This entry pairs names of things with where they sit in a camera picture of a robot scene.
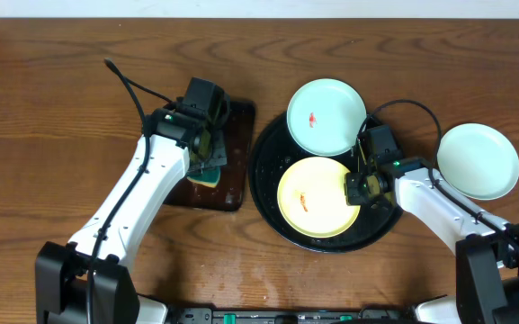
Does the black rectangular water tray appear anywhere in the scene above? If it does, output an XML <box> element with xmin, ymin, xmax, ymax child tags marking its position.
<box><xmin>164</xmin><ymin>98</ymin><xmax>255</xmax><ymax>212</ymax></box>

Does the light blue plate ketchup stain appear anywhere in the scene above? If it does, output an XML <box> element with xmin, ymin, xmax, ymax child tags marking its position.
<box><xmin>286</xmin><ymin>78</ymin><xmax>367</xmax><ymax>157</ymax></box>

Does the green yellow sponge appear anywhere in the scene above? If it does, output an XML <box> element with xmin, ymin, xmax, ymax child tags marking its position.
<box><xmin>187</xmin><ymin>166</ymin><xmax>221</xmax><ymax>188</ymax></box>

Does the yellow plate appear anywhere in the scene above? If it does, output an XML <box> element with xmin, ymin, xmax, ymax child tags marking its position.
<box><xmin>277</xmin><ymin>157</ymin><xmax>361</xmax><ymax>239</ymax></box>

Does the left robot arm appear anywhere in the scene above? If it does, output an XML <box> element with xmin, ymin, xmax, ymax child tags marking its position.
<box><xmin>35</xmin><ymin>110</ymin><xmax>228</xmax><ymax>323</ymax></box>

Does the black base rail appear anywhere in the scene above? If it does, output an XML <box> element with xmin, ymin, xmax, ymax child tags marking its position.
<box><xmin>164</xmin><ymin>306</ymin><xmax>417</xmax><ymax>324</ymax></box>

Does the light blue front plate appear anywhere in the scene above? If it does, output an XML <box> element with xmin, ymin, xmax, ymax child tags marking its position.
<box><xmin>437</xmin><ymin>123</ymin><xmax>519</xmax><ymax>201</ymax></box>

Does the black round tray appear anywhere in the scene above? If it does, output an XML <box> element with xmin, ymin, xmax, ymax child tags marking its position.
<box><xmin>248</xmin><ymin>112</ymin><xmax>403</xmax><ymax>253</ymax></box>

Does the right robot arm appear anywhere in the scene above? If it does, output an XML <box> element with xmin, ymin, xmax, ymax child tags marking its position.
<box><xmin>345</xmin><ymin>158</ymin><xmax>519</xmax><ymax>324</ymax></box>

